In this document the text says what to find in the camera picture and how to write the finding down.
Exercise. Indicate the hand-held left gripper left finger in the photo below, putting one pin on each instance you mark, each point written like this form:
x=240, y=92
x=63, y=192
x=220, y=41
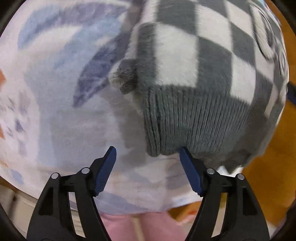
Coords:
x=105, y=171

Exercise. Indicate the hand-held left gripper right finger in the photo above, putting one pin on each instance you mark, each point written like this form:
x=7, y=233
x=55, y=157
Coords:
x=192, y=171

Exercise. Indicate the grey white checkered cardigan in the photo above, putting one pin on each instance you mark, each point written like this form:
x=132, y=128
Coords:
x=196, y=92

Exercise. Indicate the person's pink pants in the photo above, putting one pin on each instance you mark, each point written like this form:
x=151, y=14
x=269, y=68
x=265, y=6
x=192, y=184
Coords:
x=129, y=227

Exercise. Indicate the pale floral bed sheet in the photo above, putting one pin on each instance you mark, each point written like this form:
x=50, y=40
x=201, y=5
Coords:
x=57, y=104

